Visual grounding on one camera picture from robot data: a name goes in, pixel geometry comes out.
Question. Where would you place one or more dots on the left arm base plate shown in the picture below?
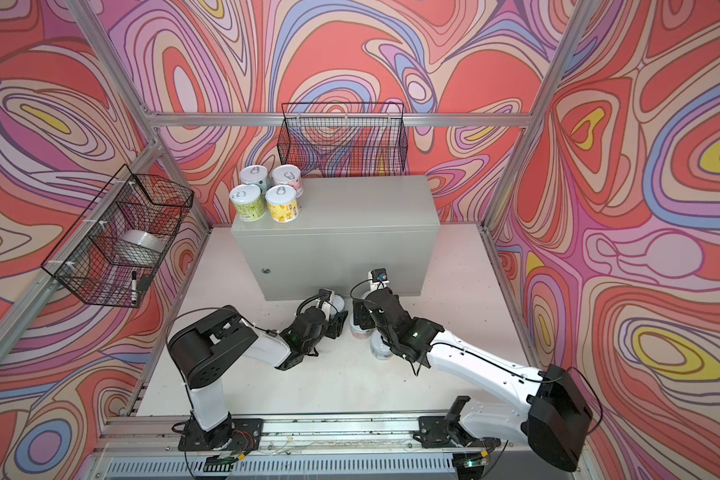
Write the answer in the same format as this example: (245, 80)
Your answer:
(241, 435)

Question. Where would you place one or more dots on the grey metal cabinet box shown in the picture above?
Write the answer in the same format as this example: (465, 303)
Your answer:
(346, 228)

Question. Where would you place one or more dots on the black marker pen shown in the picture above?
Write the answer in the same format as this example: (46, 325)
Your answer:
(134, 291)

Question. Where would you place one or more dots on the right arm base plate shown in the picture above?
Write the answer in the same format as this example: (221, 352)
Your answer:
(447, 431)

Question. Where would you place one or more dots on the can blue label back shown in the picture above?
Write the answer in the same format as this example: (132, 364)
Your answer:
(336, 305)

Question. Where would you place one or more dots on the black wire basket back wall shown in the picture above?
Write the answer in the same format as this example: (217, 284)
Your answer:
(344, 139)

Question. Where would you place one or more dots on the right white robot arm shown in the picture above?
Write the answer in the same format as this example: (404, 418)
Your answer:
(544, 408)

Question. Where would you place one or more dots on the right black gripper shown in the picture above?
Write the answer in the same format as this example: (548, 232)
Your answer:
(361, 315)

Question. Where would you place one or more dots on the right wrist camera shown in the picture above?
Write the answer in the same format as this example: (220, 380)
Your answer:
(378, 279)

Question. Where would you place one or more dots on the can green yellow label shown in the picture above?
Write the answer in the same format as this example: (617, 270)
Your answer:
(248, 202)

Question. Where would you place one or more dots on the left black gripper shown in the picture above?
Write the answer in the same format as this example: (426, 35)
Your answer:
(335, 327)

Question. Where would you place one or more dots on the can plain lid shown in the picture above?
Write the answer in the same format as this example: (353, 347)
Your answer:
(361, 334)

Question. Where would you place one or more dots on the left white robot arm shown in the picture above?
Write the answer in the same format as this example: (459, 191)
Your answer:
(205, 350)

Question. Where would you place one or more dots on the aluminium rail front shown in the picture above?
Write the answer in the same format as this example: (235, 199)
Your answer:
(305, 432)

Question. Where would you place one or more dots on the black wire basket wall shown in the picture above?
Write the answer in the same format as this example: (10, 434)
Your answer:
(344, 139)
(134, 220)

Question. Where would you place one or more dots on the can blue green label front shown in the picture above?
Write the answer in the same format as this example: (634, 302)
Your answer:
(379, 349)

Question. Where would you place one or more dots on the can yellow label front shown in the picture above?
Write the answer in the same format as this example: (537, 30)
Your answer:
(282, 203)

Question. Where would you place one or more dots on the can pink label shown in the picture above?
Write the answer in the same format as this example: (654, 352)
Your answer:
(290, 175)

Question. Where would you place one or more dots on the can red label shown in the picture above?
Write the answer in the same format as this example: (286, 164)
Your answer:
(257, 175)

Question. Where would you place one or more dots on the black wire basket left wall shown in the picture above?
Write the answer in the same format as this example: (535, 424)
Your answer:
(134, 220)

